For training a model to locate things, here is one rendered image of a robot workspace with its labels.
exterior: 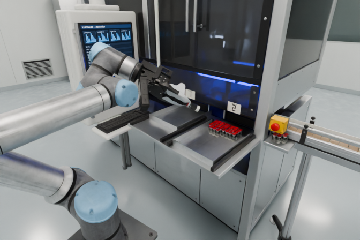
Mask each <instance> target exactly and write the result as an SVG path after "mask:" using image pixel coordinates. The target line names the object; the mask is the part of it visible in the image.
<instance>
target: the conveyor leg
mask: <svg viewBox="0 0 360 240"><path fill-rule="evenodd" d="M301 152H302V151H301ZM313 156H314V155H311V154H309V153H306V152H303V155H302V159H301V162H300V165H299V170H298V173H297V177H296V181H295V185H294V189H293V192H292V195H291V200H290V203H289V207H288V211H287V215H286V219H285V222H284V225H283V229H282V233H281V236H282V237H283V238H284V239H289V237H290V234H291V230H292V227H293V224H294V220H295V217H296V213H297V210H298V206H299V202H300V200H301V196H302V193H303V190H304V186H305V182H306V179H307V176H308V173H309V169H310V165H311V162H312V158H313Z"/></svg>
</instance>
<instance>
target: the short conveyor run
mask: <svg viewBox="0 0 360 240"><path fill-rule="evenodd" d="M311 119H312V120H310V122H309V123H306V122H302V121H299V120H296V119H292V118H290V122H289V125H288V129H287V131H285V132H284V133H288V134H289V135H288V140H290V141H293V142H295V143H296V144H295V146H294V148H295V149H298V150H300V151H303V152H306V153H309V154H311V155H314V156H317V157H319V158H322V159H324V160H327V161H330V162H333V163H336V164H338V165H341V166H343V167H346V168H349V169H351V170H354V171H357V172H359V173H360V138H358V137H354V136H351V135H348V134H345V133H341V132H337V131H334V130H330V129H327V128H324V127H320V126H316V125H315V124H314V123H315V121H313V120H315V119H316V118H315V117H314V116H312V117H311ZM292 122H293V123H292ZM299 124H300V125H299ZM315 129H316V130H315ZM319 130H320V131H319ZM326 132H327V133H326ZM330 133H331V134H330ZM335 135H336V136H335ZM342 137H343V138H342ZM346 138H347V139H346ZM353 140H354V141H353Z"/></svg>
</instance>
